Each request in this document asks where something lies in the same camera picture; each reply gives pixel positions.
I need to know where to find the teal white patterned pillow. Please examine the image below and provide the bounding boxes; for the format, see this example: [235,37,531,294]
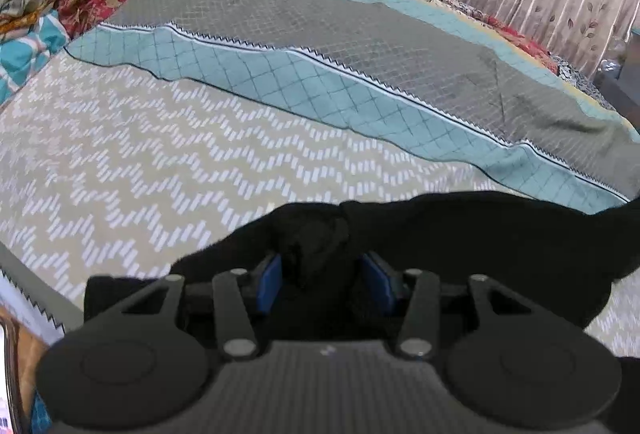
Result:
[0,8,71,107]

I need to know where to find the black pants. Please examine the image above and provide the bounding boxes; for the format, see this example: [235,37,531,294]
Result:
[82,191,640,346]

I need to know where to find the patterned teal beige bedsheet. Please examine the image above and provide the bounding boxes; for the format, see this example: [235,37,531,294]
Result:
[0,0,640,367]

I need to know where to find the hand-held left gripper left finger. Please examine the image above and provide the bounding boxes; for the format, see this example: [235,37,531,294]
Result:
[117,253,284,361]

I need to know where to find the dark furniture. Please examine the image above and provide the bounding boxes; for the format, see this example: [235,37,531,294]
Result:
[597,64,640,125]

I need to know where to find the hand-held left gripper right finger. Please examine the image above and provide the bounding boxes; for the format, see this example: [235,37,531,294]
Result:
[358,251,534,361]

